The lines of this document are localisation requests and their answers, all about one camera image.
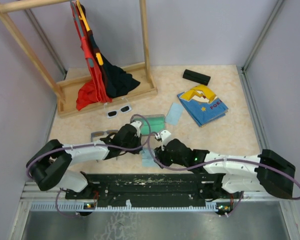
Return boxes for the grey blue sunglasses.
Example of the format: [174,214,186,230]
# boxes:
[90,129,118,142]

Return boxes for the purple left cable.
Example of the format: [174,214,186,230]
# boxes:
[26,114,152,218]

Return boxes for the black glasses case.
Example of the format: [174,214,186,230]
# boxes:
[182,69,211,86]

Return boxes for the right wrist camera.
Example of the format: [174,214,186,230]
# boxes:
[155,129,172,146]

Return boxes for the light blue flat lens cloth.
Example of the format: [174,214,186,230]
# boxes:
[165,102,184,126]

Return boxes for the red hanging garment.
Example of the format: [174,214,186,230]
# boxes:
[70,2,113,104]

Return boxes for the grey glasses case green lining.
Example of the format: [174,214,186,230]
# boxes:
[134,114,166,136]

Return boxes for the blue yellow folded cloth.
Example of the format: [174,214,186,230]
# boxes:
[177,84,229,127]

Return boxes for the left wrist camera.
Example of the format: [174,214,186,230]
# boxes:
[130,121,143,136]

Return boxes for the white sunglasses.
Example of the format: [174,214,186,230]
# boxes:
[103,97,132,119]

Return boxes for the black hanging garment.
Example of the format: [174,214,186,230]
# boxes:
[89,34,142,99]

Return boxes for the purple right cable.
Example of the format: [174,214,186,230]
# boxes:
[147,132,300,218]

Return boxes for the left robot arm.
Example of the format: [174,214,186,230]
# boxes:
[26,121,142,199]

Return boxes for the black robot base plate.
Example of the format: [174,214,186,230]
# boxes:
[65,173,241,208]

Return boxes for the yellow clothes hanger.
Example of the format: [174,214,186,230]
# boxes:
[76,0,104,66]

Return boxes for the light blue lens cloth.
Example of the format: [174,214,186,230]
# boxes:
[165,102,184,126]
[141,148,157,167]

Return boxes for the purple cable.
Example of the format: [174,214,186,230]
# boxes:
[26,114,152,218]
[147,132,300,218]

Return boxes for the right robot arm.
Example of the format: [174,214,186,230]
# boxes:
[152,139,296,200]

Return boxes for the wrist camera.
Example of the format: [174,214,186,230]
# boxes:
[155,129,172,146]
[130,121,143,136]

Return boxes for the wooden clothes rack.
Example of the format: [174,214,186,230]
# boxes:
[0,0,158,118]

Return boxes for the grey red clothes hanger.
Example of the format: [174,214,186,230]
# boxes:
[70,0,95,68]

